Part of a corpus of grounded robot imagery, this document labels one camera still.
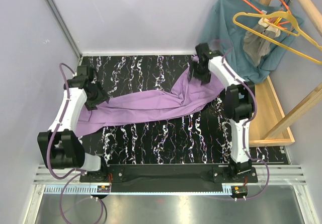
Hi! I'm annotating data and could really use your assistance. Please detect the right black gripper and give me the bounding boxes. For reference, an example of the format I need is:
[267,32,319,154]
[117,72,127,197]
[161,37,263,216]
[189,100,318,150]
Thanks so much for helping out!
[187,59,211,86]

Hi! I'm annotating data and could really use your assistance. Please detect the purple trousers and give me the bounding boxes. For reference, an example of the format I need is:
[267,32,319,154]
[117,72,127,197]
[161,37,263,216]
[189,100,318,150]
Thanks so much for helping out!
[76,55,224,136]

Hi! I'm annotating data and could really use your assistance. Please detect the yellow plastic hanger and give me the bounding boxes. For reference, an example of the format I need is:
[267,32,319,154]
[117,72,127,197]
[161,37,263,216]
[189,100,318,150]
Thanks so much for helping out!
[232,11,321,65]

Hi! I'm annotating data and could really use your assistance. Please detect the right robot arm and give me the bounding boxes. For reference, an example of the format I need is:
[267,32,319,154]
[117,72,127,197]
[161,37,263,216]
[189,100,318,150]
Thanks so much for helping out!
[188,43,257,182]

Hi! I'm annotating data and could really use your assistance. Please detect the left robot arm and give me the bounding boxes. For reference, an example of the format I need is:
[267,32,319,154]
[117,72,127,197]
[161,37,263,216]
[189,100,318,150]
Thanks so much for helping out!
[37,65,109,182]

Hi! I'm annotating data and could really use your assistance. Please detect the teal t-shirt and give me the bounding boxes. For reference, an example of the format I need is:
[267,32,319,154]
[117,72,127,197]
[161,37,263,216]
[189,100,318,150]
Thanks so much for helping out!
[200,0,304,84]

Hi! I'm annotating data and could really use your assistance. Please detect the grey beige cloth bag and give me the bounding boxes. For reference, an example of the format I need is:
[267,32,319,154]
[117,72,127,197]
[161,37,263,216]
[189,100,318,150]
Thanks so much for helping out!
[243,18,281,66]

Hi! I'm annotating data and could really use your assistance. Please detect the wooden clothes rack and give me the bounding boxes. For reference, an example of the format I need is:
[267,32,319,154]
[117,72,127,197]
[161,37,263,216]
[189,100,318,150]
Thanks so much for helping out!
[251,0,321,150]

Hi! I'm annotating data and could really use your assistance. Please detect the aluminium frame rail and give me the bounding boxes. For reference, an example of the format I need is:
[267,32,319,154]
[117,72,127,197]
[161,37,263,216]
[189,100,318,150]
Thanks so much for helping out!
[45,0,82,59]

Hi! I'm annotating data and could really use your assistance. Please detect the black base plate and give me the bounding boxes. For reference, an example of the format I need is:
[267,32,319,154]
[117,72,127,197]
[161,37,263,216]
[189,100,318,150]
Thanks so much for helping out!
[80,164,258,194]

